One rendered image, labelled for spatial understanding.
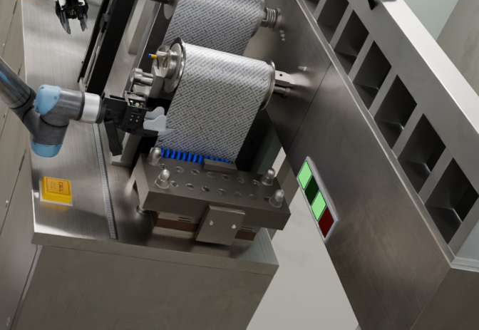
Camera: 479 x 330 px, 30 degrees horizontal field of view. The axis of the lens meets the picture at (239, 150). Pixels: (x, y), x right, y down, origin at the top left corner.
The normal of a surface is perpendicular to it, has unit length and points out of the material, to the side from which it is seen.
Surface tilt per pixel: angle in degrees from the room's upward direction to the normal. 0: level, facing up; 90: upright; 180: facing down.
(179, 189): 0
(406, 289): 90
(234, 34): 92
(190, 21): 92
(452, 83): 0
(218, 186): 0
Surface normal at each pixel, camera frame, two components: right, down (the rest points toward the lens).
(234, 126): 0.22, 0.59
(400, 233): -0.91, -0.17
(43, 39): 0.36, -0.79
